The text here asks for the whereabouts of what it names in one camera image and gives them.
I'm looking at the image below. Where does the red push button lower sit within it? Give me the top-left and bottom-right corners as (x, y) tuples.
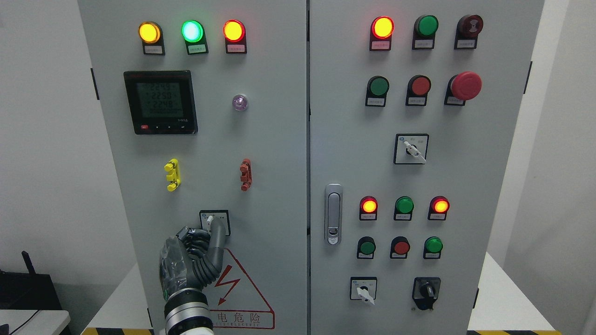
(389, 236), (411, 259)

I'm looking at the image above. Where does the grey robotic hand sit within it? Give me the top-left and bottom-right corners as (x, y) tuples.
(159, 219), (226, 300)

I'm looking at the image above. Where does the green push button upper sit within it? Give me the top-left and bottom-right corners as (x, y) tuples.
(365, 76), (389, 107)

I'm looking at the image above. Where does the dark red buzzer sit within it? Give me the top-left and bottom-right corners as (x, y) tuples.
(454, 14), (484, 50)

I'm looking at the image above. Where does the green indicator lower middle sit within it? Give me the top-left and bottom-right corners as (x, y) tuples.
(393, 196), (414, 221)

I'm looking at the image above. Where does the red lit indicator top right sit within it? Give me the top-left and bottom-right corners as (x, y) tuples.
(370, 16), (394, 51)

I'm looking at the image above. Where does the upper right rotary switch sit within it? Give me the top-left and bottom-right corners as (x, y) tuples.
(393, 134), (429, 165)

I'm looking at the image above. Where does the black digital power meter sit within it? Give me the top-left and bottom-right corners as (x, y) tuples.
(123, 70), (198, 135)

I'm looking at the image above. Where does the yellow indicator light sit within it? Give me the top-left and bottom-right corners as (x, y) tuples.
(138, 21), (165, 55)

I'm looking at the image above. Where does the silver door handle lock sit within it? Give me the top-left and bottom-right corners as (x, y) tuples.
(325, 184), (343, 245)

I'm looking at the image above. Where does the white side table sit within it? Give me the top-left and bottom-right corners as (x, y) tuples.
(0, 310), (70, 335)

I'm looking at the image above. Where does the red lit indicator lower left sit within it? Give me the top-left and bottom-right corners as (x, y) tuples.
(359, 196), (378, 221)

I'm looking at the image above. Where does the rotary selector switch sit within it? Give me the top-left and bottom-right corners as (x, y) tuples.
(199, 209), (230, 237)

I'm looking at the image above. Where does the red emergency stop button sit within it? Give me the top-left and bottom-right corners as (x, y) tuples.
(444, 71), (482, 106)

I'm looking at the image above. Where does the red triangle warning sticker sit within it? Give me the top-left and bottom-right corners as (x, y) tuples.
(203, 248), (275, 329)

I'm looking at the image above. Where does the green indicator bottom right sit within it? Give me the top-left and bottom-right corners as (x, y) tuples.
(423, 236), (444, 259)

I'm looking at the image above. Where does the red push button upper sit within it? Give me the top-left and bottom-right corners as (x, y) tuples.
(405, 75), (431, 106)

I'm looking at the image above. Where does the red push button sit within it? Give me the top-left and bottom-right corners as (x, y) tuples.
(389, 236), (411, 259)
(405, 75), (431, 106)

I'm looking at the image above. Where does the red lit indicator light left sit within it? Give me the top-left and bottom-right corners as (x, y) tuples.
(222, 20), (247, 54)

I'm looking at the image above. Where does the green push button lower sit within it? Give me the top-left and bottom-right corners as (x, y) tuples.
(356, 237), (376, 259)

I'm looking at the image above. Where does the black rotary knob switch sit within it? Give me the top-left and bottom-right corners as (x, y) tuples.
(412, 276), (441, 310)

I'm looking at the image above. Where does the green indicator top right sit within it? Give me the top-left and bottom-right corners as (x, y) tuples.
(412, 15), (439, 50)

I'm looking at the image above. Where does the red plastic clip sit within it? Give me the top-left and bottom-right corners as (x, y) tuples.
(240, 159), (252, 192)

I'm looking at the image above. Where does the grey electrical cabinet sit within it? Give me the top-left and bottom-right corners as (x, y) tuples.
(78, 0), (544, 335)

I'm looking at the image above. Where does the green lit indicator light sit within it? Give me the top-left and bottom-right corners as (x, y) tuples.
(181, 20), (209, 55)

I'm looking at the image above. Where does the yellow plastic clip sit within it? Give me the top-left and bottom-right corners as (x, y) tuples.
(164, 158), (181, 192)

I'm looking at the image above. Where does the lower white rotary switch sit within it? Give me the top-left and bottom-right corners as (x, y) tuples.
(350, 276), (378, 306)

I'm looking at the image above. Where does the green push button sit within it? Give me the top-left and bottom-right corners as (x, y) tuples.
(356, 237), (376, 259)
(365, 76), (389, 107)

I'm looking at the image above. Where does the black cable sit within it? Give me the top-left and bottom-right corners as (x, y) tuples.
(0, 311), (41, 335)

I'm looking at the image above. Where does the red lit indicator lower right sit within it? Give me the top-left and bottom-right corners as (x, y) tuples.
(427, 195), (450, 221)

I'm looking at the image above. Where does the black device with antenna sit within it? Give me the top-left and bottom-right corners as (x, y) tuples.
(0, 251), (62, 310)

